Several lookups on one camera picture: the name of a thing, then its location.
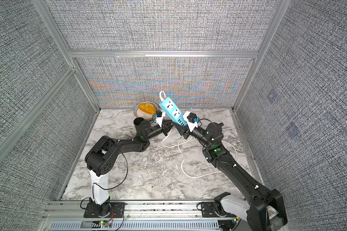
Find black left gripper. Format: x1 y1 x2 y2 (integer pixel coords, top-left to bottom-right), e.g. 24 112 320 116
145 120 175 141

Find teal power strip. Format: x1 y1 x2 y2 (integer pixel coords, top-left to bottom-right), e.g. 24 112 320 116
159 97 188 127

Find white power cord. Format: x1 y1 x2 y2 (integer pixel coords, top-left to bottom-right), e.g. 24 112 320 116
158 90 238 179

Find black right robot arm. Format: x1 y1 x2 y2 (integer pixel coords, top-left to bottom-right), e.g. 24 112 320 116
175 123 288 231

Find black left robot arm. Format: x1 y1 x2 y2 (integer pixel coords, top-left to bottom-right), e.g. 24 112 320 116
84 117 174 218

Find orange food piece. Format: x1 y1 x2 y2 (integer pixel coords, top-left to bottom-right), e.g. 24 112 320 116
138 103 157 115

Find patterned white bowl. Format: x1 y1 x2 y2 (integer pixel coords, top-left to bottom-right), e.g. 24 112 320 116
134 102 159 120

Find black cup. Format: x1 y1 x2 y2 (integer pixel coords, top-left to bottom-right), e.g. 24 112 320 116
134 117 145 136

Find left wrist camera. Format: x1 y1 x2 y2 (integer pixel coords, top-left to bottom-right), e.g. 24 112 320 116
153 110 166 127

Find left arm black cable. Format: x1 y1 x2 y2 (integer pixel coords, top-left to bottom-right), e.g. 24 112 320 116
80 151 129 231

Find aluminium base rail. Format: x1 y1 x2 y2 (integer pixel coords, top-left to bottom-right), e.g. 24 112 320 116
38 199 250 231

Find aluminium enclosure frame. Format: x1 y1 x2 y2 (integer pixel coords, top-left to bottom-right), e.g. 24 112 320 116
0 1 280 213

